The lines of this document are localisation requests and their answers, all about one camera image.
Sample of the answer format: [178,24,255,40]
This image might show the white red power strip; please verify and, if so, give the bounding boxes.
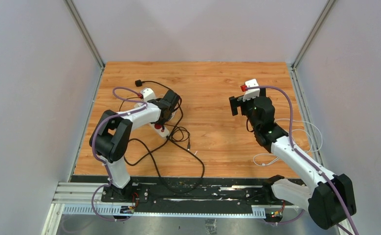
[149,123,170,138]

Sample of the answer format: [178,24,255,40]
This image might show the thin black usb cable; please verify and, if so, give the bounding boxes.
[119,96,192,151]

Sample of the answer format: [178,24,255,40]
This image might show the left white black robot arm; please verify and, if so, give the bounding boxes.
[89,89,181,202]

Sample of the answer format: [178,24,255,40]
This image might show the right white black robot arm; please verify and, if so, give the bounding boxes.
[229,96,357,230]

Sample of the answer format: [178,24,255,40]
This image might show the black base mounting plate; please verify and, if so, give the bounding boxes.
[70,176,330,224]

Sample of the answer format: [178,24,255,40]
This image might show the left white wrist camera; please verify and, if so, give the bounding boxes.
[138,88,157,102]

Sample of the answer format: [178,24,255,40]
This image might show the black power strip cord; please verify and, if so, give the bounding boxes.
[122,79,205,194]

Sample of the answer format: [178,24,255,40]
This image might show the black power cord plug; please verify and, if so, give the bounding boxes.
[134,80,145,87]

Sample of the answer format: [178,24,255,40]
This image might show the aluminium frame rail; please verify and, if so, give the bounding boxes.
[41,181,356,235]

